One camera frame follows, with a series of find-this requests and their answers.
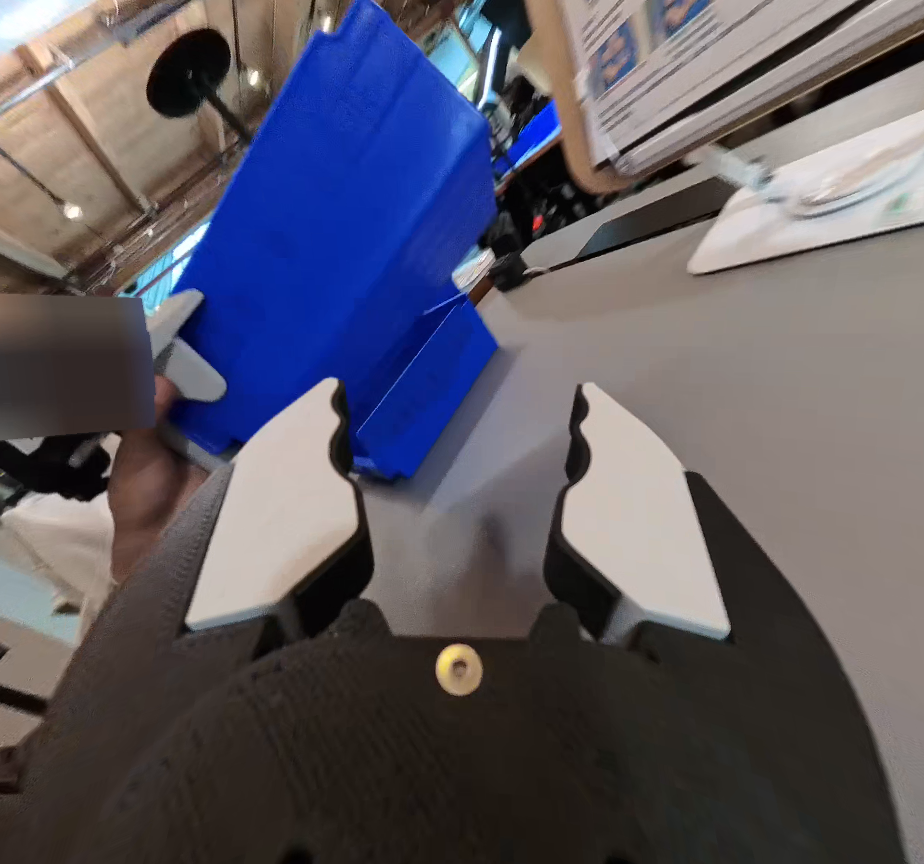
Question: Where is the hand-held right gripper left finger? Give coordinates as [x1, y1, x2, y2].
[184, 376, 375, 641]

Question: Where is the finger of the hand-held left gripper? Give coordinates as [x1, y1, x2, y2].
[159, 339, 229, 403]
[148, 290, 205, 354]

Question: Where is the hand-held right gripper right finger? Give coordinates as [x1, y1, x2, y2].
[543, 382, 732, 648]

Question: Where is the blue plastic bin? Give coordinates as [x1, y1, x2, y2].
[169, 0, 501, 457]
[352, 297, 501, 482]
[494, 100, 563, 179]

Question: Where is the grey desk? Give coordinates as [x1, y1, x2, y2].
[357, 63, 924, 864]

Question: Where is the person's left hand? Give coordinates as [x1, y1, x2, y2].
[108, 376, 214, 505]

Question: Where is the black round ceiling fixture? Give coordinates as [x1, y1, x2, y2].
[146, 28, 255, 148]

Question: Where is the printed paper sheet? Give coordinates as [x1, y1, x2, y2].
[453, 249, 497, 302]

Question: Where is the wooden document stand white base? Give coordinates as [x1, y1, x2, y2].
[523, 0, 924, 276]

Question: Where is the printed instruction sheet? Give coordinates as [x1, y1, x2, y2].
[545, 0, 924, 166]

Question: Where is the dark desk cable cover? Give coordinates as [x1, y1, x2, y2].
[577, 178, 737, 260]

